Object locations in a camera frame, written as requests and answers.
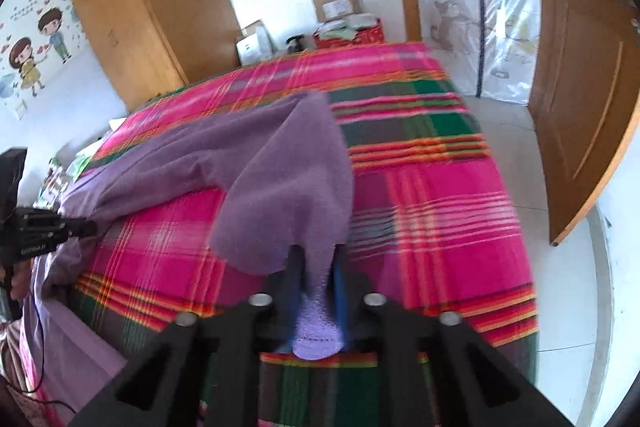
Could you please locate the wooden wardrobe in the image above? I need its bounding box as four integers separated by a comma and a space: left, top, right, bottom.
60, 0, 246, 112

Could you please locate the cartoon couple wall sticker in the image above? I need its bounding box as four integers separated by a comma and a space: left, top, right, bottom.
0, 0, 86, 118

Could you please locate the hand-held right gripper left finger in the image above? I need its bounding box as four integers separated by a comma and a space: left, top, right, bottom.
67, 246, 304, 427

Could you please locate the brown cardboard box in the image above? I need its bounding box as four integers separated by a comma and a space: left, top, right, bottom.
310, 0, 363, 22

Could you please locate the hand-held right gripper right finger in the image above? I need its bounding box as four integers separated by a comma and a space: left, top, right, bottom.
334, 252, 576, 427

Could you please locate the pink plaid bed blanket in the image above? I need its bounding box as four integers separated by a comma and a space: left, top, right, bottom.
40, 42, 541, 427

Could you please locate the black cable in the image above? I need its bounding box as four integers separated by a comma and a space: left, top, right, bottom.
7, 252, 83, 414

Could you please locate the wooden door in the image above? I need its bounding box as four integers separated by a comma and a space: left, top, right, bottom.
527, 0, 640, 248

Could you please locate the red patterned box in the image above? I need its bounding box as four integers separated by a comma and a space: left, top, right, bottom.
312, 18, 386, 50

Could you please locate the white cardboard box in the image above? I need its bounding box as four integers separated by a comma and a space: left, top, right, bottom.
236, 21, 276, 66

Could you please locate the purple fleece garment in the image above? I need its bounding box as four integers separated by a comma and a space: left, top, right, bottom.
30, 92, 356, 413

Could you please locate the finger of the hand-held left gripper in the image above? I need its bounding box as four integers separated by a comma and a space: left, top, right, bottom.
62, 217, 99, 241

